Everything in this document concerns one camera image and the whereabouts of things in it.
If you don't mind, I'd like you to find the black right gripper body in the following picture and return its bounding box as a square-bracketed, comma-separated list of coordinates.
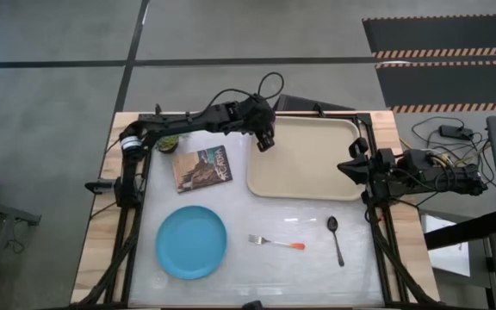
[369, 147, 399, 184]

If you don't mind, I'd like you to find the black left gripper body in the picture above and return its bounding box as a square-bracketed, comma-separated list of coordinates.
[237, 94, 277, 135]

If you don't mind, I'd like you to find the dark metal spoon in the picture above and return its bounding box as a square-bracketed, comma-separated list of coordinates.
[326, 215, 345, 268]

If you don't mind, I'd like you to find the metal fork orange handle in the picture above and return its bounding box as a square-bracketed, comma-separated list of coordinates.
[248, 233, 307, 251]

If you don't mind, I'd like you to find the blue round plate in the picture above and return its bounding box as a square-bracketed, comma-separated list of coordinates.
[155, 205, 228, 281]

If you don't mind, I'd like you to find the beige plastic tray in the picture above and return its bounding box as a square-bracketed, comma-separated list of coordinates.
[246, 115, 366, 202]

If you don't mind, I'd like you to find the black angled panel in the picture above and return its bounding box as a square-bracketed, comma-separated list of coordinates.
[272, 93, 356, 115]

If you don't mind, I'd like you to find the Acadia picture book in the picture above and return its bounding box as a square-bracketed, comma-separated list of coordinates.
[171, 145, 234, 195]

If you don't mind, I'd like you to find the black power adapter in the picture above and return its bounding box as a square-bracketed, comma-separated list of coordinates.
[439, 124, 475, 140]

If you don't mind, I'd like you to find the small green potted plant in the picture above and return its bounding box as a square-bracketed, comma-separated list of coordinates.
[156, 133, 189, 155]

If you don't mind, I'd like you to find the black hazard-striped floor mat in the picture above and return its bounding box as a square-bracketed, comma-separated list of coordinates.
[375, 59, 496, 115]
[362, 14, 496, 60]

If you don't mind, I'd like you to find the black crossbeam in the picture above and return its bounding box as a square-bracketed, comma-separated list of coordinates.
[423, 209, 496, 251]

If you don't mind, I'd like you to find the white paper sheet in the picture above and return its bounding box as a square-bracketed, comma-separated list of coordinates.
[419, 214, 472, 278]

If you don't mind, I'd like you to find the white translucent table mat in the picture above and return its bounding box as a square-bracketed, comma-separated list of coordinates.
[127, 120, 385, 307]

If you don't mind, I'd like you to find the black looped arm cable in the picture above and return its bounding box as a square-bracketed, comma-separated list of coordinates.
[204, 71, 285, 114]

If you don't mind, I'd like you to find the black aluminium table frame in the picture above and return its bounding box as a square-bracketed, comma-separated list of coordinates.
[71, 109, 441, 310]

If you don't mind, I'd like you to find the black cable tangle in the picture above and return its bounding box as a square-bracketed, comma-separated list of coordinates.
[400, 115, 496, 193]

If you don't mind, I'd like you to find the black clamp handle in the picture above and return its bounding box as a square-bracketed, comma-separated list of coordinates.
[84, 180, 116, 195]

